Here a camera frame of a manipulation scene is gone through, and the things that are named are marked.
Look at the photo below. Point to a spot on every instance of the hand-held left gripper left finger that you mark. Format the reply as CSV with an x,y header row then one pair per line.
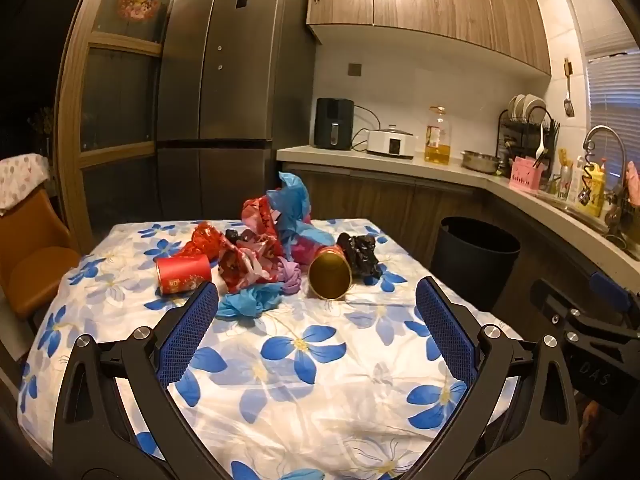
x,y
187,330

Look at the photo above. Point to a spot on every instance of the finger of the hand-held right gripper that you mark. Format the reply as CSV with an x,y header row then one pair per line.
x,y
607,290
547,300

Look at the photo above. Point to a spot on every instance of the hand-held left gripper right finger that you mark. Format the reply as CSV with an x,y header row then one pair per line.
x,y
445,330

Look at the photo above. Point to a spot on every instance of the red printed cylindrical can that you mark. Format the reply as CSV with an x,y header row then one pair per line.
x,y
330,275
182,274

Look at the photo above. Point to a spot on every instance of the black trash bin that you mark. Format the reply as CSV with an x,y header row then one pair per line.
x,y
475,260

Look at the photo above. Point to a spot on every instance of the red-orange plastic bag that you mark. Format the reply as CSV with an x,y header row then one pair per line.
x,y
205,240

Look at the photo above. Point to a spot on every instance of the light purple plastic bag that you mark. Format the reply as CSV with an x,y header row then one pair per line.
x,y
290,277

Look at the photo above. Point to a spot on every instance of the blue plastic bag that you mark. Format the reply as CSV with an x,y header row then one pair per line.
x,y
292,200
250,302

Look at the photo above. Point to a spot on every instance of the stainless steel sink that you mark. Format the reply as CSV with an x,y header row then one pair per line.
x,y
580,212

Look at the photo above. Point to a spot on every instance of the red printed plastic bag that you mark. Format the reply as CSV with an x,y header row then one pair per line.
x,y
257,217
245,262

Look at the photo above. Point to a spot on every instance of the yellow detergent bottle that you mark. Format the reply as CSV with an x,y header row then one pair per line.
x,y
595,200

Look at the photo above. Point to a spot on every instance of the small black plastic bag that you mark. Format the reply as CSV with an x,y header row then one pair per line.
x,y
233,236

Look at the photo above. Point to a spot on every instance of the pink rubber glove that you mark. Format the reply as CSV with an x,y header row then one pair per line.
x,y
633,180

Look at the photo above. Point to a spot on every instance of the white pump bottle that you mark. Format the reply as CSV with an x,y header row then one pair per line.
x,y
575,180

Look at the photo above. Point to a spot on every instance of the pink utensil basket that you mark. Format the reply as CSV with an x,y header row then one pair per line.
x,y
525,175

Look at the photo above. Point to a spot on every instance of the blue floral tablecloth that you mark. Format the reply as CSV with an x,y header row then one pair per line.
x,y
300,410

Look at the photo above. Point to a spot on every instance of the magenta plastic bag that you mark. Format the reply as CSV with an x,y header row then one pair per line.
x,y
302,252

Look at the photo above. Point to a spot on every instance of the black gold-tipped chopsticks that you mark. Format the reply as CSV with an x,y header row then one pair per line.
x,y
539,161

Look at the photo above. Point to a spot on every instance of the stainless steel bowl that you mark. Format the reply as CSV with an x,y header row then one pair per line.
x,y
480,162

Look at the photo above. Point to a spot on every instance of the white ladle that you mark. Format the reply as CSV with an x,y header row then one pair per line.
x,y
541,145

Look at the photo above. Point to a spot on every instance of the steel kitchen faucet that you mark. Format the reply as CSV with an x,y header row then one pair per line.
x,y
602,130

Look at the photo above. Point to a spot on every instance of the black dish rack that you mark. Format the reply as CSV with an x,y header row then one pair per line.
x,y
505,140

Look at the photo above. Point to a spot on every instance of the brown leather chair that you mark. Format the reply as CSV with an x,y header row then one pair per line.
x,y
35,260

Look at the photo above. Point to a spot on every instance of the bundle of black chopsticks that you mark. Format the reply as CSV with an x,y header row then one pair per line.
x,y
554,127

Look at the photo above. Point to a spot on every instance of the cooking oil bottle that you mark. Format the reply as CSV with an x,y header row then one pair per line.
x,y
437,145

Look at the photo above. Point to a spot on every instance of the slotted metal spatula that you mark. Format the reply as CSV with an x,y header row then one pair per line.
x,y
568,105

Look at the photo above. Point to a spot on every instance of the white plate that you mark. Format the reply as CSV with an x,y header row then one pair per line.
x,y
535,105
517,107

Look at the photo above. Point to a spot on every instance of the white rice cooker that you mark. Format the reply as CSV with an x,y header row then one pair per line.
x,y
390,142

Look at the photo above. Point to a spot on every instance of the kitchen counter with cabinets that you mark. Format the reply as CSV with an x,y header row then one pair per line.
x,y
350,157

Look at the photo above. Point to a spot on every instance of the window blind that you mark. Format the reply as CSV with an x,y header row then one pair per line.
x,y
610,85

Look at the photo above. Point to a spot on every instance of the pale floral cloth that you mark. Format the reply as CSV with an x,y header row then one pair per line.
x,y
22,175

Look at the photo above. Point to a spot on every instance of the black air fryer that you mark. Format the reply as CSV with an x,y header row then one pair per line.
x,y
334,122

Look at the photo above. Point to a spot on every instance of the dark grey refrigerator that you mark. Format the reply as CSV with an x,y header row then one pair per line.
x,y
215,85

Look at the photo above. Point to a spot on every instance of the wooden framed glass door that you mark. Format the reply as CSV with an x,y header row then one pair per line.
x,y
120,90

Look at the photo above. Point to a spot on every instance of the red paper decoration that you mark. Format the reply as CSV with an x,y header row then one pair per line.
x,y
140,1

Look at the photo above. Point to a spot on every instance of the dark wall socket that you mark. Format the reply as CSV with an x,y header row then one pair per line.
x,y
354,69

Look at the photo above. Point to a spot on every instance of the wooden wall cabinet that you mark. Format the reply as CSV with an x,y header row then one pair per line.
x,y
425,5

